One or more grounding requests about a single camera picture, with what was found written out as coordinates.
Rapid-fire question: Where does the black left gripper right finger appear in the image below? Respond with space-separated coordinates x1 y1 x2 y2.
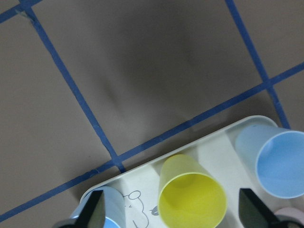
238 188 303 228

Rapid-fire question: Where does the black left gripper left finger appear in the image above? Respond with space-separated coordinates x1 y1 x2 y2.
54 190 105 228

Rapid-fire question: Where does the yellow plastic cup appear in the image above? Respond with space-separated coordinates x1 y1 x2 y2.
157 154 228 228

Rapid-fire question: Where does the blue cup near bunny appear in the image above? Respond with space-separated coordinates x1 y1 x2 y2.
70 186 126 228

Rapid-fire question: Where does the pink plastic cup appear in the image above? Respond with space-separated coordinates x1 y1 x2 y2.
274 207 304 223

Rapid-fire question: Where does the blue cup far corner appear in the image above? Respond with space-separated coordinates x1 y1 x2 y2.
235 124 304 199

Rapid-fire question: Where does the cream serving tray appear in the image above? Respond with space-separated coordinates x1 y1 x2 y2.
88 115 304 228

